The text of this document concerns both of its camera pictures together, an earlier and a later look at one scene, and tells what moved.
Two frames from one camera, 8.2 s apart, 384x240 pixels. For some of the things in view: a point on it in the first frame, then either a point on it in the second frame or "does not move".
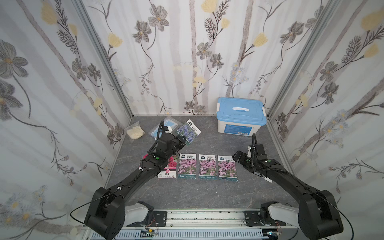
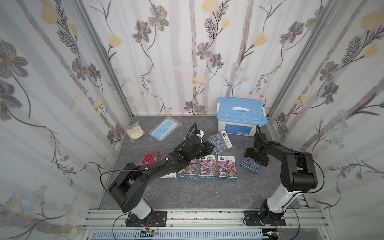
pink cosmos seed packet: x=208 y=167 does not move
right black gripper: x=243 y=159 to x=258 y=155
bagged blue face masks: x=174 y=124 does not move
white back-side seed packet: x=187 y=166 does not move
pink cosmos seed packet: x=227 y=168 does not move
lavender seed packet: x=190 y=131 to x=221 y=142
